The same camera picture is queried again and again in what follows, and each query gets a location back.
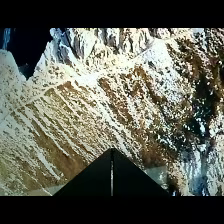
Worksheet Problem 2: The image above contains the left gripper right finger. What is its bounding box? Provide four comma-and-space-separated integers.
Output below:
112, 148, 172, 197

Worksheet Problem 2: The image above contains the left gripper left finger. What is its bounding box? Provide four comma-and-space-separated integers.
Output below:
53, 148, 113, 197

